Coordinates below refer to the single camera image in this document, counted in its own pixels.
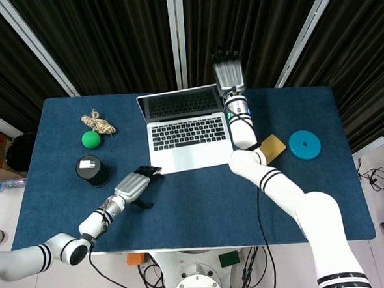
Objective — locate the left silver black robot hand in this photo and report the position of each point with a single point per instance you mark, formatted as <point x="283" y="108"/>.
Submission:
<point x="134" y="186"/>

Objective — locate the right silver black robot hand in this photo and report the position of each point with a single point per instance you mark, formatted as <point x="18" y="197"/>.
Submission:
<point x="229" y="76"/>

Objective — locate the silver laptop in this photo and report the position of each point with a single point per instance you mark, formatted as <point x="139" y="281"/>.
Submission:
<point x="186" y="154"/>

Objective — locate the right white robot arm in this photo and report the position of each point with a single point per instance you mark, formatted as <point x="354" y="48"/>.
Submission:
<point x="279" y="184"/>

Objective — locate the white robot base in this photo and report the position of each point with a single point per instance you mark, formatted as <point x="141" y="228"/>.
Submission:
<point x="197" y="277"/>

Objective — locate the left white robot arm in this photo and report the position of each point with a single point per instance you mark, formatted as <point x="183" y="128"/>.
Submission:
<point x="23" y="258"/>

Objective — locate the black mesh pen cup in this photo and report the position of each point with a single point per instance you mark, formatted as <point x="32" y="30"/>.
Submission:
<point x="89" y="166"/>

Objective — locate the green ball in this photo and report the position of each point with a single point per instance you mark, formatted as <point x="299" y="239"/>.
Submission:
<point x="91" y="139"/>

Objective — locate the blue table cloth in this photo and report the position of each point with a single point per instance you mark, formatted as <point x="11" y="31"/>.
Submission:
<point x="199" y="209"/>

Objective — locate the orange box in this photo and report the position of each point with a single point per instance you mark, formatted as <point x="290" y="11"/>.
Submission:
<point x="136" y="258"/>

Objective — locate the dark curtain panel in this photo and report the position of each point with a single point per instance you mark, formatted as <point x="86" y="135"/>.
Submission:
<point x="269" y="15"/>
<point x="363" y="58"/>
<point x="107" y="41"/>
<point x="4" y="64"/>

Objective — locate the tan wooden block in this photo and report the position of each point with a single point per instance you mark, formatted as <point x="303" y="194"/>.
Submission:
<point x="273" y="147"/>

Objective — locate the teal round weight disc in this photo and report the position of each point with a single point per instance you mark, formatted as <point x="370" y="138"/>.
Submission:
<point x="300" y="150"/>

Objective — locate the black waste bin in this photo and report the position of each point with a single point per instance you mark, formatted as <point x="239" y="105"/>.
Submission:
<point x="20" y="154"/>

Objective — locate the green box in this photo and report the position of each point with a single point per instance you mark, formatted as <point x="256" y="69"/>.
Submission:
<point x="229" y="259"/>

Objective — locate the clear plastic bottle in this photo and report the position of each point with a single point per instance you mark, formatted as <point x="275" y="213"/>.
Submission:
<point x="5" y="184"/>

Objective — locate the cardboard box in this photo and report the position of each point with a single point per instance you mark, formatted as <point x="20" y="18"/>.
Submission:
<point x="0" y="162"/>

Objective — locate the white partition frame post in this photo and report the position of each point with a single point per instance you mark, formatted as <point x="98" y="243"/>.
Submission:
<point x="307" y="29"/>
<point x="378" y="144"/>
<point x="1" y="120"/>
<point x="37" y="45"/>
<point x="176" y="37"/>

